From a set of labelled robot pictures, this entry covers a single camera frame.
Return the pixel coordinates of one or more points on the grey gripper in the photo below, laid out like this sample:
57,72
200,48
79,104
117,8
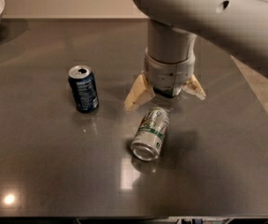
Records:
169,73

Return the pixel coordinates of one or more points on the white 7up can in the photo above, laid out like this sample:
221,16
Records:
148,140

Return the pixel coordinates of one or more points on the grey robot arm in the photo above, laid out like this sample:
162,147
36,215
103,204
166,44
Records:
239,27

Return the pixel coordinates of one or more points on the blue soda can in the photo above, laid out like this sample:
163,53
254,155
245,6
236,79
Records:
82,82

